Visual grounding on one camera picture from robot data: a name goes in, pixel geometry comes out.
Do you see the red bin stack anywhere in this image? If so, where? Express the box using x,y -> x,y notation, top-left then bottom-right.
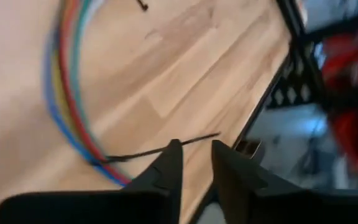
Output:
320,23 -> 358,170

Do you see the green wire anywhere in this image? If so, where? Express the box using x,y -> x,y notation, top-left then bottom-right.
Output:
70,0 -> 93,131

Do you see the blue wire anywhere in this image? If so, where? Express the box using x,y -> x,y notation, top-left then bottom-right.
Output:
42,24 -> 129,187

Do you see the black perforated panel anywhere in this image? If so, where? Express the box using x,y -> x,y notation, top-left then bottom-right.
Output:
264,46 -> 329,110

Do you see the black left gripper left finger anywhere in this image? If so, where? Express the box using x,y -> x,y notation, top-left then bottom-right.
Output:
0,139 -> 185,224

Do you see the black zip tie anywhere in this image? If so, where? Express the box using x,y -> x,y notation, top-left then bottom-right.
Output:
135,0 -> 150,12
89,132 -> 223,166

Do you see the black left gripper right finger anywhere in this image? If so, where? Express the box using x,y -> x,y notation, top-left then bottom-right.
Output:
212,139 -> 358,224

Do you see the bundle of coloured wires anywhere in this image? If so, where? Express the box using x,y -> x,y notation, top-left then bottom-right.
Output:
87,0 -> 107,19

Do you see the yellow wire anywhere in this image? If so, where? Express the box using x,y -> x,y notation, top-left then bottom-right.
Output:
50,46 -> 83,147

